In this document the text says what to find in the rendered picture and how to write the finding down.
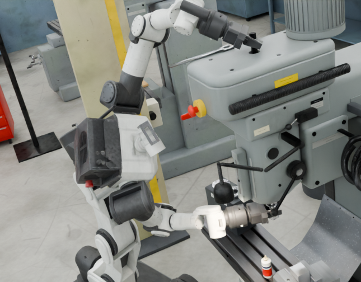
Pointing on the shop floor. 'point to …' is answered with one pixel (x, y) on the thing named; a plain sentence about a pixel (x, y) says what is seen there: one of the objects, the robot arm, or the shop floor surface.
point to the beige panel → (94, 27)
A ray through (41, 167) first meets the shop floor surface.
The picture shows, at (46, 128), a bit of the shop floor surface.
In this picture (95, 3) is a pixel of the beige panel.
